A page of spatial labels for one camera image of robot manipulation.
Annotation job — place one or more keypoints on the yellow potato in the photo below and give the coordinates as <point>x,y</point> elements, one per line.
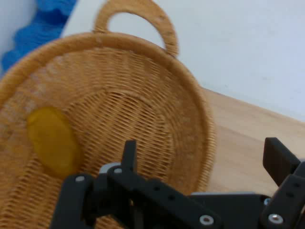
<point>53,143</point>

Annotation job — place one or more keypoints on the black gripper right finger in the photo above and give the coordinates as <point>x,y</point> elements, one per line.
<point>289,190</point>

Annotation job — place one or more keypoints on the blue ribbed plastic container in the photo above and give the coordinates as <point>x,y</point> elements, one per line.
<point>40,31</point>

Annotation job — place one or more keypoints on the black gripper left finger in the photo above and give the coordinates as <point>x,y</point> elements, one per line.
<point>147,198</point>

